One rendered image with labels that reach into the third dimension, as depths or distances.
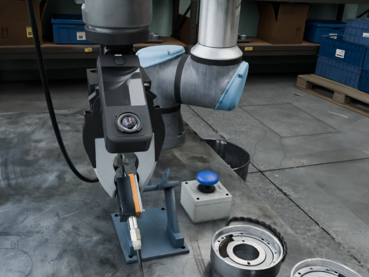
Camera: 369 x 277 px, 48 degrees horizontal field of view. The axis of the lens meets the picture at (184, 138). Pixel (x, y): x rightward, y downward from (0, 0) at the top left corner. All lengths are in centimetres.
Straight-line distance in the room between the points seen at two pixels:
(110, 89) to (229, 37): 51
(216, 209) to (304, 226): 156
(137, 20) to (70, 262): 38
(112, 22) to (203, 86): 51
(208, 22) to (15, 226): 54
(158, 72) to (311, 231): 150
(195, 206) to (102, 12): 40
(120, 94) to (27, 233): 37
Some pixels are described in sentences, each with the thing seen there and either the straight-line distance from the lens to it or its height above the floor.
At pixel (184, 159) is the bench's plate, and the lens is 96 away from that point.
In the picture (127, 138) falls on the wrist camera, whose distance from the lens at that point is 40.
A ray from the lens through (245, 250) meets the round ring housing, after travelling 67.
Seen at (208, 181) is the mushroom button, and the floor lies 87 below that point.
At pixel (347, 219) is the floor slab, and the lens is 244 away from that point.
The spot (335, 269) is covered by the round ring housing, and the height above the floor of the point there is 83.
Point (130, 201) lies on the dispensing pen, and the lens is 51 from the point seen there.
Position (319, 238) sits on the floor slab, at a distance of 222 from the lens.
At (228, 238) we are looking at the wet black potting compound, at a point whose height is 83.
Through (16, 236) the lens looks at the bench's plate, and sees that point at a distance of 73.
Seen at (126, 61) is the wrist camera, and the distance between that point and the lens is 46.
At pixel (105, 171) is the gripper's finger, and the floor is 98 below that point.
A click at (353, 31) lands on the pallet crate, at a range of 452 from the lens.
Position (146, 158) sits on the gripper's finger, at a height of 99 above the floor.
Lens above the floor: 122
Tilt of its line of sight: 23 degrees down
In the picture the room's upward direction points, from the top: 4 degrees clockwise
